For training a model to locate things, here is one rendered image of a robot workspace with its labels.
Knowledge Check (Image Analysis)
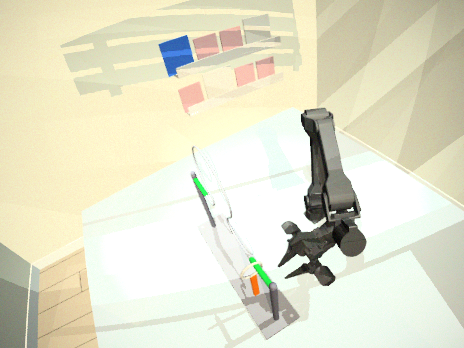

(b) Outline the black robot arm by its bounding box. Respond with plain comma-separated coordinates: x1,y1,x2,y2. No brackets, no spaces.
290,108,367,260

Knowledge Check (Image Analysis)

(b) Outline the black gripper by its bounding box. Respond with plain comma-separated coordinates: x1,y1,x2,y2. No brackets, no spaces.
277,221,336,287

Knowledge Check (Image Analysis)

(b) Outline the orange handle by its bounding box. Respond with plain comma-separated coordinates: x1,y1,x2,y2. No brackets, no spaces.
240,261,263,296

